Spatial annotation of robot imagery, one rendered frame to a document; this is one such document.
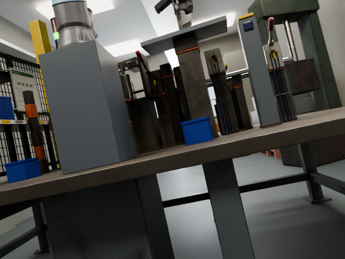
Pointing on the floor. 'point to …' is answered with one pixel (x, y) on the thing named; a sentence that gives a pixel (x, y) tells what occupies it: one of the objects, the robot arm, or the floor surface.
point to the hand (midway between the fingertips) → (181, 32)
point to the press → (304, 68)
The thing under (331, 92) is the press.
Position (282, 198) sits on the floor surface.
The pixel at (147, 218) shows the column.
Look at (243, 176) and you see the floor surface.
